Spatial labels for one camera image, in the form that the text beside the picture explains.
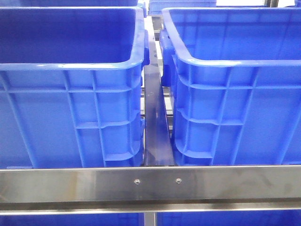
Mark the steel centre divider bar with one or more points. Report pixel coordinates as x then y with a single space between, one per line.
158 149

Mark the large blue crate left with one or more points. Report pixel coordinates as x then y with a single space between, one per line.
70 87

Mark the large blue crate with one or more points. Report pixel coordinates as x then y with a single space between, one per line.
236 82
70 87

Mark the large blue crate right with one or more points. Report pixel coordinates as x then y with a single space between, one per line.
236 82

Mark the blue crate back middle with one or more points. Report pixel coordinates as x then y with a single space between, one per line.
156 6

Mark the blue crate lower left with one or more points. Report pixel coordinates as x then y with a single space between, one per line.
122 219

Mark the blue crate back left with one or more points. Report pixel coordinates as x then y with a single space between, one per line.
81 3

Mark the blue crate lower right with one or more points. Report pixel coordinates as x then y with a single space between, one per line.
231 218

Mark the left rail screw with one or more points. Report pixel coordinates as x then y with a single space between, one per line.
137 181

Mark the rail screw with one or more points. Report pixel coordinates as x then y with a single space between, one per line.
178 180
137 181

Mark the right rail screw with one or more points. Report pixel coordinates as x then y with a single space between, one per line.
178 180

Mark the steel front shelf rail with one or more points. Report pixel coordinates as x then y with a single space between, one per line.
112 190

